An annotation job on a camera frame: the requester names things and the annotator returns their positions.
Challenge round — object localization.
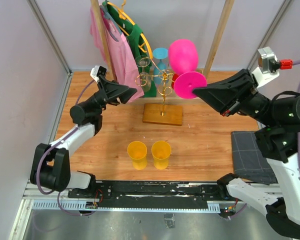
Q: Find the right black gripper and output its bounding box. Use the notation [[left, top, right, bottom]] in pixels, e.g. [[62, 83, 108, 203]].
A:
[[190, 66, 276, 125]]

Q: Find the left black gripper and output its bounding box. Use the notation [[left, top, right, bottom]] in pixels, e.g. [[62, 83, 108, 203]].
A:
[[86, 75, 138, 113]]

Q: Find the clear wine glass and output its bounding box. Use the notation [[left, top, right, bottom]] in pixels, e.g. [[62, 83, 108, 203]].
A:
[[135, 55, 152, 93]]

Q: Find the blue plastic goblet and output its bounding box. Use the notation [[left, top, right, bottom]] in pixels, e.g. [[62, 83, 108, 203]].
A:
[[152, 47, 168, 86]]

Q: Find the red plastic cup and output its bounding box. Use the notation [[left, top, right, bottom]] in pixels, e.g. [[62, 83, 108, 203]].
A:
[[171, 73, 179, 90]]

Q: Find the magenta plastic goblet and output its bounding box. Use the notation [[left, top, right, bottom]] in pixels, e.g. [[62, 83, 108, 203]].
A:
[[168, 39, 208, 99]]

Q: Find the yellow plastic cup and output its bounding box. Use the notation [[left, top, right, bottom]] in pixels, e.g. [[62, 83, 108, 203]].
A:
[[151, 140, 172, 170], [127, 141, 148, 170]]

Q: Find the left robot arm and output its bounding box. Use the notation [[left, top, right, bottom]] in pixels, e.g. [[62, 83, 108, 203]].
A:
[[29, 75, 137, 198]]

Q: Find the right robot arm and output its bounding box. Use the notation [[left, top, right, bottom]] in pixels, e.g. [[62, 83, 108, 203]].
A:
[[192, 67, 300, 240]]

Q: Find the wooden rack base board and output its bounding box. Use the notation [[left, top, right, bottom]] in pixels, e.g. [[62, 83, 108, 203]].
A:
[[142, 103, 183, 126]]

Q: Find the pink shirt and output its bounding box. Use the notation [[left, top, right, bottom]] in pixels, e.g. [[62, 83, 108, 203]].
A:
[[99, 7, 144, 103]]

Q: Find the green shirt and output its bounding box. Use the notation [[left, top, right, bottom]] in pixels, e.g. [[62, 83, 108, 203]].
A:
[[102, 0, 157, 98]]

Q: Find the dark grey folded cloth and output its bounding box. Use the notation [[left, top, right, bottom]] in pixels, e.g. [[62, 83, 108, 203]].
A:
[[231, 131, 278, 185]]

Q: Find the yellow clothes hanger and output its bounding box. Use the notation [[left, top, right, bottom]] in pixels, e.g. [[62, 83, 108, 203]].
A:
[[106, 0, 153, 59]]

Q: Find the grey clothes hanger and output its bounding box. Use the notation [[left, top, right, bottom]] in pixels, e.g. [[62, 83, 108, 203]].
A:
[[100, 0, 123, 42]]

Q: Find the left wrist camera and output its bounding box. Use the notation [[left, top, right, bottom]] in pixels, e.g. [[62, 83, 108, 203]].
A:
[[90, 65, 107, 82]]

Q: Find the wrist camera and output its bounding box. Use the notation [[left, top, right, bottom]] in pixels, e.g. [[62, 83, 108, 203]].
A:
[[90, 65, 107, 82], [251, 46, 293, 89]]

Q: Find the gold wire glass rack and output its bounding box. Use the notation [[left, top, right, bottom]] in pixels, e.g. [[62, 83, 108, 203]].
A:
[[135, 56, 173, 116]]

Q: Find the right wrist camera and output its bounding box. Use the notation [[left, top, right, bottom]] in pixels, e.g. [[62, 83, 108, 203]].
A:
[[251, 46, 293, 89]]

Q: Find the wooden clothes rack frame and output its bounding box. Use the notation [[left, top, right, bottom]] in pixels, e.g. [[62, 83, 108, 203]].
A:
[[91, 0, 234, 99]]

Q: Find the black mounting rail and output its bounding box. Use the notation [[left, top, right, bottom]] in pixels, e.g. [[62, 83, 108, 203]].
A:
[[67, 180, 237, 210]]

